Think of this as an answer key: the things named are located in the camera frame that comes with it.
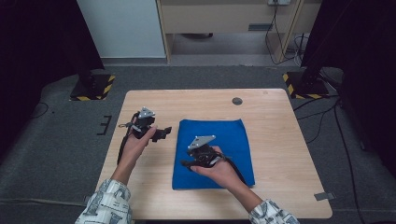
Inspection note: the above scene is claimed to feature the right hand-held gripper black cable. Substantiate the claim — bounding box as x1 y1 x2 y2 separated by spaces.
218 154 249 187

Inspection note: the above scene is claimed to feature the person's left hand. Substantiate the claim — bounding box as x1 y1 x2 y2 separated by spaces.
121 125 159 175

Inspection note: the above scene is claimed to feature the black curtain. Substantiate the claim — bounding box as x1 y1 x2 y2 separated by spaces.
300 0 396 180
0 0 106 158

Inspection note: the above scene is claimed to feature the hand-held gripper black cable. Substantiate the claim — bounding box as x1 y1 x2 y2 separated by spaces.
218 154 249 187
116 111 140 166

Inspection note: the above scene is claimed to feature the thin black floor cable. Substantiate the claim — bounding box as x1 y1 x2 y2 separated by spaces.
30 101 50 120

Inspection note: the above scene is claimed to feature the light wooden desk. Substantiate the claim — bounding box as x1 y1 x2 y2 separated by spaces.
155 0 322 65

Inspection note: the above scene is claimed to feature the long black floor cable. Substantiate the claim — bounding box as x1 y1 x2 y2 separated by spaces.
332 101 368 224

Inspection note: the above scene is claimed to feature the patterned white sleeve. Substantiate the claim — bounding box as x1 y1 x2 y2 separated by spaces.
74 178 134 224
247 199 302 224

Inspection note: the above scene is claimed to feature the white cable bundle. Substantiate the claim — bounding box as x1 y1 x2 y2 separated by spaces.
291 33 310 68

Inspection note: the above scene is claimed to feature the patterned white left sleeve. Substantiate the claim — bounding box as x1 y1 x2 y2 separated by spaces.
74 178 134 224

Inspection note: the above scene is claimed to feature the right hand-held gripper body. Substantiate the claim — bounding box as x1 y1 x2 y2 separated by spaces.
186 133 224 170

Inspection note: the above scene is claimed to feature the black tape floor mark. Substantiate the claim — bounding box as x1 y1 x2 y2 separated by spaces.
95 115 113 136

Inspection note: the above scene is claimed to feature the person's right hand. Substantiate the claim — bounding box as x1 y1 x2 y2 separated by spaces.
190 146 241 190

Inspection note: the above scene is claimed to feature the black yellow-striped stand base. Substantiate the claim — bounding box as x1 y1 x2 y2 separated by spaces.
282 71 331 100
69 73 117 102

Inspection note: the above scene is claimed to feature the white panel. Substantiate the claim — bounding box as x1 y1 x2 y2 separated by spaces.
76 0 167 60

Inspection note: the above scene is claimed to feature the patterned white right sleeve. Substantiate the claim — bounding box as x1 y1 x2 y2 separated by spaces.
247 199 302 224

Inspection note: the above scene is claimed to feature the blue cloth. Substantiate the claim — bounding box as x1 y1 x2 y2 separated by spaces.
171 118 257 191

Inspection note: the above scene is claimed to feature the black hanging power cable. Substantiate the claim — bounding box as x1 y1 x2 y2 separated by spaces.
263 0 303 66

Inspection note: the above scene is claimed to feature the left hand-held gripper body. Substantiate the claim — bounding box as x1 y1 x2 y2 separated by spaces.
130 106 157 140

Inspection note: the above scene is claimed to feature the left hand-held gripper black cable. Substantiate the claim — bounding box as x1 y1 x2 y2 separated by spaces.
116 111 140 166

